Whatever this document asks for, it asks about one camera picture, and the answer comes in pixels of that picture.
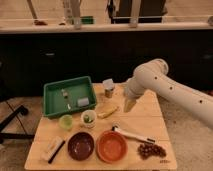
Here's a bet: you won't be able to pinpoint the small grey towel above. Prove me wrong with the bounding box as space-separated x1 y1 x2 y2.
103 79 115 90

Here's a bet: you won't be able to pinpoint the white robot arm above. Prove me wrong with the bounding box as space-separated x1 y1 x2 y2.
124 59 213 129

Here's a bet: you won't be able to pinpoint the yellow banana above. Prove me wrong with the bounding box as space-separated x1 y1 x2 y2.
97 106 118 119

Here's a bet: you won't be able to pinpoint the metal cup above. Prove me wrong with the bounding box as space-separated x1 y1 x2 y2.
105 89 114 98

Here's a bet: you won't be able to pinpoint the white cup with green item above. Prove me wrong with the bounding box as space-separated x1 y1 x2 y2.
81 110 97 128

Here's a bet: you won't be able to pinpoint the grey block in tray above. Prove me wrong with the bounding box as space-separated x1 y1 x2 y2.
77 98 89 107

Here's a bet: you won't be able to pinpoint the orange bowl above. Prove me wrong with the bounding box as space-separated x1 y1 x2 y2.
96 131 128 163

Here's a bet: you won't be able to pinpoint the bunch of brown grapes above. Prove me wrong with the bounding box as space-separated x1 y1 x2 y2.
138 143 166 159

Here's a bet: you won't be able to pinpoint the green plastic tray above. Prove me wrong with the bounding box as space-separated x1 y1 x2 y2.
43 76 97 119

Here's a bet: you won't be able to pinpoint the small items in tray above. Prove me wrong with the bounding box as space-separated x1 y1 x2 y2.
61 89 71 110

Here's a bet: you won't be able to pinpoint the dark purple bowl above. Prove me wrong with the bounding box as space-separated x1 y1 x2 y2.
68 132 94 161

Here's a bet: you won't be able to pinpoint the light green cup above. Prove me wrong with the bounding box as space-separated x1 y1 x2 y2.
59 115 72 130

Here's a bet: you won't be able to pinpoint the black chair base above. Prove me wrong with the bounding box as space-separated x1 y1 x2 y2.
0 105 34 144

